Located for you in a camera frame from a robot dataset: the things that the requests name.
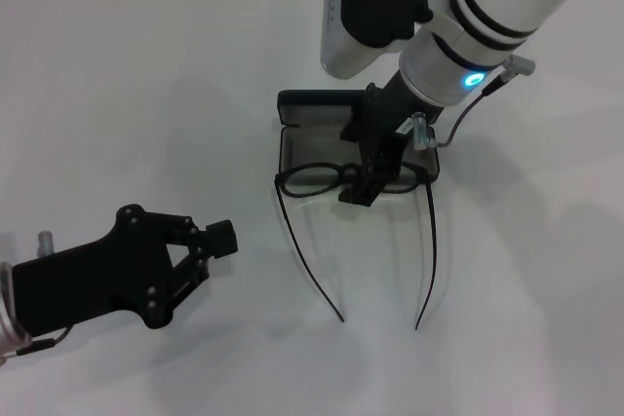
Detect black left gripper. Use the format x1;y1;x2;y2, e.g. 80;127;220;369
12;204;240;330

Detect black glasses case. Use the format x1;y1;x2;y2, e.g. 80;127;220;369
276;89;443;188

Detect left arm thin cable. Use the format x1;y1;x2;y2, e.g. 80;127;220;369
14;325;74;357

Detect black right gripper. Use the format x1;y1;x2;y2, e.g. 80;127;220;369
337;69;440;207

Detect black glasses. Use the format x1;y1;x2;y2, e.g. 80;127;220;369
274;162;437;330

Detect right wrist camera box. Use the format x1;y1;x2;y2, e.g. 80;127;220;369
319;0;434;81

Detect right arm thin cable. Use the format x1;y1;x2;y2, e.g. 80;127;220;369
436;55;536;150

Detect silver plug on right gripper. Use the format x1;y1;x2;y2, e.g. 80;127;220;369
411;112;439;150

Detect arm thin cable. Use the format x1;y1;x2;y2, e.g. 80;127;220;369
14;325;74;357
436;55;536;150

